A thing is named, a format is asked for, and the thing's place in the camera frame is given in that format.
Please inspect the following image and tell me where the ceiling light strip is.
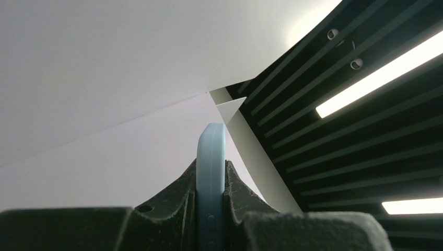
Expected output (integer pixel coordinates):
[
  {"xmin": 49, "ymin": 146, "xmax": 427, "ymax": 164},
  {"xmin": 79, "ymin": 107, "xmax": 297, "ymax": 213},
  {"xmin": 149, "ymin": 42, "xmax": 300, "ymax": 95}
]
[
  {"xmin": 381, "ymin": 198, "xmax": 442, "ymax": 215},
  {"xmin": 316, "ymin": 31, "xmax": 442, "ymax": 118}
]

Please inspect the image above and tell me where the white dome ceiling camera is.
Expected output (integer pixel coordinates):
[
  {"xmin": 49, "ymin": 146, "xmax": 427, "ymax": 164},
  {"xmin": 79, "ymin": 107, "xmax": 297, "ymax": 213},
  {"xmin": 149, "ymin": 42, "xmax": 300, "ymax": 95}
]
[{"xmin": 327, "ymin": 29, "xmax": 340, "ymax": 41}]

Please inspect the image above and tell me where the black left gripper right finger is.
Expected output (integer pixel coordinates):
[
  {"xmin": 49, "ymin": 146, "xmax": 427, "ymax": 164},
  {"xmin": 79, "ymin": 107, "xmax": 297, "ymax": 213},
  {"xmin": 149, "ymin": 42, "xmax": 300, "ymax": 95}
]
[{"xmin": 224, "ymin": 161, "xmax": 393, "ymax": 250}]

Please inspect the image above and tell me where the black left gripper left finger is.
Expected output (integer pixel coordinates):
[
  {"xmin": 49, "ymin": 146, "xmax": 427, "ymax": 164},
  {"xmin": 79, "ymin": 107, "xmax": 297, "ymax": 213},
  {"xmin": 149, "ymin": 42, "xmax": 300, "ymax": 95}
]
[{"xmin": 134, "ymin": 161, "xmax": 196, "ymax": 250}]

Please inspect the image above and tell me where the phone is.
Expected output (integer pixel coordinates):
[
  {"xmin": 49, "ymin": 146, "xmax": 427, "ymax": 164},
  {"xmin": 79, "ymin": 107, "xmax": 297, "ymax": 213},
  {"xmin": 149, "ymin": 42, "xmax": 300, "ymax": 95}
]
[{"xmin": 195, "ymin": 123, "xmax": 226, "ymax": 250}]

